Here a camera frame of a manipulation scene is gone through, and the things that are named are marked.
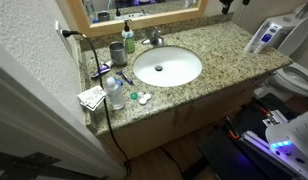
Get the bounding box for chrome sink tap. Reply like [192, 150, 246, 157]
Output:
[141, 26, 166, 47]

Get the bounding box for white blue cream tube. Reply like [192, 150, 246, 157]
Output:
[244, 21, 272, 53]

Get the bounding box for white oval sink basin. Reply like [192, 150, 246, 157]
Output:
[132, 45, 204, 88]

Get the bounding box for white toilet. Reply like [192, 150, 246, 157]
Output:
[253, 13, 308, 103]

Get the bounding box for green soap pump bottle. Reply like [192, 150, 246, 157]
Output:
[121, 19, 136, 54]

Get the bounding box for grey metal tumbler cup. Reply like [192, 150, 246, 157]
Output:
[108, 41, 129, 66]

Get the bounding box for black orange clamp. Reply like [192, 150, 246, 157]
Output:
[223, 116, 242, 141]
[257, 99, 289, 127]

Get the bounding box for blue razor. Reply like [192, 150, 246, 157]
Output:
[115, 69, 135, 86]

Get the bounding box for purple toothpaste tube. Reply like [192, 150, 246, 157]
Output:
[90, 60, 114, 80]

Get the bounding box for clear plastic water bottle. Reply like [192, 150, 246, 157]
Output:
[104, 76, 126, 111]

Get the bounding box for wooden vanity cabinet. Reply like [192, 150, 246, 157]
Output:
[93, 78, 272, 161]

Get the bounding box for black robot cart platform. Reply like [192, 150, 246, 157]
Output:
[197, 93, 308, 180]

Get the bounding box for white door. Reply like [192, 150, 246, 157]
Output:
[0, 39, 128, 180]

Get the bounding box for wood framed wall mirror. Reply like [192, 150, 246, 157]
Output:
[65, 0, 210, 38]

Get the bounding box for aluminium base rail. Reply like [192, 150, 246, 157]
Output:
[238, 129, 308, 180]

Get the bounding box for black power cable with plug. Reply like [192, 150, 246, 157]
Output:
[61, 29, 132, 178]

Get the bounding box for white wall power outlet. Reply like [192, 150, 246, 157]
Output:
[54, 20, 75, 56]

